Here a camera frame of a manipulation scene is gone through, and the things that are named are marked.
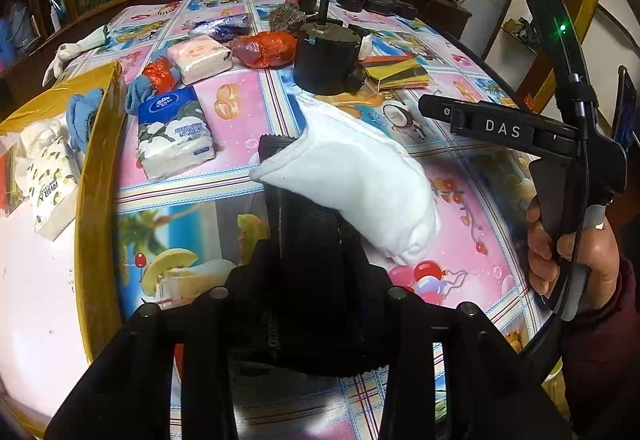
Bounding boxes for white cloth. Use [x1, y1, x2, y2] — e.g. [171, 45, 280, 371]
[250, 95, 442, 266]

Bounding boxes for black plastic pouch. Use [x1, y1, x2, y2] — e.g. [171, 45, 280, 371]
[226, 132, 392, 378]

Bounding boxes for red plastic bag bundle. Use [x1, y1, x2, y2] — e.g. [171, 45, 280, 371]
[230, 31, 297, 69]

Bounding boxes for pink tissue pack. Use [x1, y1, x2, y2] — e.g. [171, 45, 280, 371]
[167, 35, 232, 85]

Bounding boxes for blue Vinda tissue pack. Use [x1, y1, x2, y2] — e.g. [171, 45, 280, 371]
[138, 86, 216, 181]

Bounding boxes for blue cloth with red bag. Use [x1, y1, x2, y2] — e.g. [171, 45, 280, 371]
[125, 55, 180, 115]

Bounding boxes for blue knitted cloth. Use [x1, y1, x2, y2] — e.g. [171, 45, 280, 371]
[65, 88, 104, 153]

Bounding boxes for lemon print tissue pack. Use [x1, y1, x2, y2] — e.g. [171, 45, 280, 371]
[16, 137, 80, 241]

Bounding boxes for maroon jacket right forearm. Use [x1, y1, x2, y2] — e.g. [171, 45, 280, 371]
[562, 258, 639, 439]

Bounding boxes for person's right hand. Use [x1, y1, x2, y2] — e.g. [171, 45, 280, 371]
[525, 199, 623, 313]

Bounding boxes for blue phone on holder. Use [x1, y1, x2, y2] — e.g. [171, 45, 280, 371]
[612, 66, 639, 152]

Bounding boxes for black electric motor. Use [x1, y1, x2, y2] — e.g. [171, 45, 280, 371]
[293, 0, 364, 96]

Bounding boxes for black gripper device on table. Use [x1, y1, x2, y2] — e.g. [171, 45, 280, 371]
[336, 0, 418, 20]

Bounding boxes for blue white plastic bag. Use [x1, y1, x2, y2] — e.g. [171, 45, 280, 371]
[189, 12, 253, 43]

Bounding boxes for floral patterned tablecloth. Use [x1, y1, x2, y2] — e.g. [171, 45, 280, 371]
[54, 0, 557, 440]

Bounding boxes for white rubber glove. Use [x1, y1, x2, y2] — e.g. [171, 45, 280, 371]
[41, 24, 108, 87]

